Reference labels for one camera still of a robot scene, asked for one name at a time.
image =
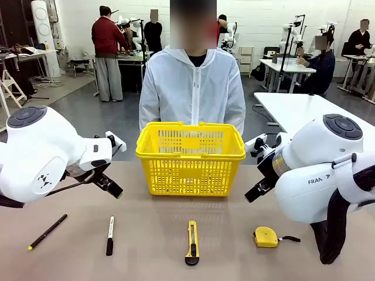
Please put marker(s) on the person's left forearm white sleeve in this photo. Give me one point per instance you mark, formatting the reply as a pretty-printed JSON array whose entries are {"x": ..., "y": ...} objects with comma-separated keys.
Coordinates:
[{"x": 235, "y": 117}]

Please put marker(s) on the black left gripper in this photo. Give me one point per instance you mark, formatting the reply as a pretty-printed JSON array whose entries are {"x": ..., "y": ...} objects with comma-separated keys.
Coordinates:
[{"x": 80, "y": 174}]

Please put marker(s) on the white drawer cabinet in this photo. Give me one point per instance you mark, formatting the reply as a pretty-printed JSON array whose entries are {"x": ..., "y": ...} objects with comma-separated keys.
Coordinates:
[{"x": 246, "y": 61}]

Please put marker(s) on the person in black top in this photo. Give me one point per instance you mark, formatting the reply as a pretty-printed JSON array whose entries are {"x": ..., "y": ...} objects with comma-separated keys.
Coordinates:
[{"x": 153, "y": 35}]

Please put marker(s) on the person in black clothes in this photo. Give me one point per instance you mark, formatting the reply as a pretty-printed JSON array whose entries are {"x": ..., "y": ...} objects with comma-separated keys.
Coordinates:
[{"x": 359, "y": 41}]

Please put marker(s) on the white marker black cap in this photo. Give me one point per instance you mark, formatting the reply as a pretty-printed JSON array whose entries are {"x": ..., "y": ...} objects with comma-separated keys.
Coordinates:
[{"x": 109, "y": 248}]

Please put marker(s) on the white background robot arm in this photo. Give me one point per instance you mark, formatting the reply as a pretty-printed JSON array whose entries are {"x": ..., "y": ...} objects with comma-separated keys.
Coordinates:
[{"x": 231, "y": 29}]

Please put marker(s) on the white work table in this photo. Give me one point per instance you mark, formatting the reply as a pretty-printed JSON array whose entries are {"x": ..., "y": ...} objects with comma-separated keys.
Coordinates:
[{"x": 290, "y": 67}]

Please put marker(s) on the black pen yellow tip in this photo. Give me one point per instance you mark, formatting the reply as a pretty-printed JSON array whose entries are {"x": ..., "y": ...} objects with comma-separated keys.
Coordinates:
[{"x": 48, "y": 232}]

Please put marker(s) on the white desk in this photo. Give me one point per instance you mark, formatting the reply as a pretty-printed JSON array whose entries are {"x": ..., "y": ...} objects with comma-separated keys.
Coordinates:
[{"x": 357, "y": 57}]

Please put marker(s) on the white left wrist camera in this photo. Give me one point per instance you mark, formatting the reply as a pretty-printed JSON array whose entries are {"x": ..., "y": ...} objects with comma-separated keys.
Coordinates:
[{"x": 117, "y": 142}]

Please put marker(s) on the black tripod stand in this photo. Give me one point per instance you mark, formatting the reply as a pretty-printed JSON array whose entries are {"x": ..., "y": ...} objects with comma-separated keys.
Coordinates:
[{"x": 283, "y": 58}]

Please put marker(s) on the white step ladder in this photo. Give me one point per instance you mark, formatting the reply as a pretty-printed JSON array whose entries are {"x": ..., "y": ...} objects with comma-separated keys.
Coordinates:
[{"x": 8, "y": 75}]

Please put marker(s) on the person in navy jacket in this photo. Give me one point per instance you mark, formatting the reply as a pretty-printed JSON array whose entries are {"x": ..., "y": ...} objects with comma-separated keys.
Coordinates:
[{"x": 322, "y": 70}]

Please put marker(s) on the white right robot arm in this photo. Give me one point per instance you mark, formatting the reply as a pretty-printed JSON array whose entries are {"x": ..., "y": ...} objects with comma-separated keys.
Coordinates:
[{"x": 307, "y": 190}]

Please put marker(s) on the cluttered white table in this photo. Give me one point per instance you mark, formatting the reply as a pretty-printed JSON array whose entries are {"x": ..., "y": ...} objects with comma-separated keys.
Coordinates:
[{"x": 29, "y": 54}]

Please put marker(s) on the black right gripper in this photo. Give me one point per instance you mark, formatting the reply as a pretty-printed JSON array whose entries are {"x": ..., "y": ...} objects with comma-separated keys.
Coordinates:
[{"x": 269, "y": 167}]

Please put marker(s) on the metal frame chair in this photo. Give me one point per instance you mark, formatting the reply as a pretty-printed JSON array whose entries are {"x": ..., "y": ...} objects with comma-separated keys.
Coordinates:
[{"x": 82, "y": 61}]

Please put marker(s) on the yellow tape measure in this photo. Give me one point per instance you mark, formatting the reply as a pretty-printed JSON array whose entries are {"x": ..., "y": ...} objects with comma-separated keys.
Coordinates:
[{"x": 265, "y": 237}]

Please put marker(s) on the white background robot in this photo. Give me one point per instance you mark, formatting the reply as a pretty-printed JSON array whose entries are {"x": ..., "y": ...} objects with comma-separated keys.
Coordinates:
[{"x": 293, "y": 32}]

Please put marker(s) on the person in red top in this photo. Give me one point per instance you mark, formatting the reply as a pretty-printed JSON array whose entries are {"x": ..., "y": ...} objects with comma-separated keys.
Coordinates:
[{"x": 219, "y": 30}]

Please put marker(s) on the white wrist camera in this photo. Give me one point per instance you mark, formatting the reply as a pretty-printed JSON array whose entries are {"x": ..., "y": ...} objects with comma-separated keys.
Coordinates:
[
  {"x": 117, "y": 142},
  {"x": 255, "y": 143}
]

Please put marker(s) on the black bag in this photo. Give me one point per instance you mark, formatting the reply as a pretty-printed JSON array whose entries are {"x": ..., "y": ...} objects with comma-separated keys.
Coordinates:
[{"x": 257, "y": 73}]

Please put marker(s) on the white robot black shirt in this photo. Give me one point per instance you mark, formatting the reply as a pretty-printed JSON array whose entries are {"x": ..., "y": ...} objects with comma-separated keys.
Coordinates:
[{"x": 133, "y": 29}]

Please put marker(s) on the person in red jacket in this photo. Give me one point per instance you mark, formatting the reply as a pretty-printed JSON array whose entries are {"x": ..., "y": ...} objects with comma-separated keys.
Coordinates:
[{"x": 105, "y": 38}]

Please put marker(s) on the yellow utility knife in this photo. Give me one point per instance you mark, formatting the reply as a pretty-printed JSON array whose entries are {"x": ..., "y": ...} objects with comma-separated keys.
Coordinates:
[{"x": 192, "y": 251}]

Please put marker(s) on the white tower air conditioner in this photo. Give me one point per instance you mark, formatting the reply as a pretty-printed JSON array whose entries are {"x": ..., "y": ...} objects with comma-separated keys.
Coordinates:
[{"x": 44, "y": 29}]

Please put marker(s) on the black stand pole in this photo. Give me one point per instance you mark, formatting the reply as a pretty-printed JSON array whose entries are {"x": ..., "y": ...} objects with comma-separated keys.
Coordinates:
[{"x": 143, "y": 38}]

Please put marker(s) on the yellow plastic shopping basket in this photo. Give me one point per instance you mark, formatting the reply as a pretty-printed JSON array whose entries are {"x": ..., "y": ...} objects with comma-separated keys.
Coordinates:
[{"x": 190, "y": 155}]

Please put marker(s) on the dark cluttered work table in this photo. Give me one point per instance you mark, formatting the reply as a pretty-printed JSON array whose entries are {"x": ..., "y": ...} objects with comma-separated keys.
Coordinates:
[{"x": 134, "y": 58}]

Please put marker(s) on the person in white jacket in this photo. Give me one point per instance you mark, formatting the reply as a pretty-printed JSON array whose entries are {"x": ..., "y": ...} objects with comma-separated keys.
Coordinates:
[{"x": 175, "y": 87}]

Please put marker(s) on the person's right forearm white sleeve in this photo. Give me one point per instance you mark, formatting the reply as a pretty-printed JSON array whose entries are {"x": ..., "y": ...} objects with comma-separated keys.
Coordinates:
[{"x": 148, "y": 114}]

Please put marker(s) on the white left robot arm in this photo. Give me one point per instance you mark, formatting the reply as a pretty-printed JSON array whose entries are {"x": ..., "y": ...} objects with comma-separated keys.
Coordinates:
[{"x": 35, "y": 152}]

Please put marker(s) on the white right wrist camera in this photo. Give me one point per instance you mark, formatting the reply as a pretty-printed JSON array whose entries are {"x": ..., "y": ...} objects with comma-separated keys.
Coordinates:
[{"x": 255, "y": 143}]

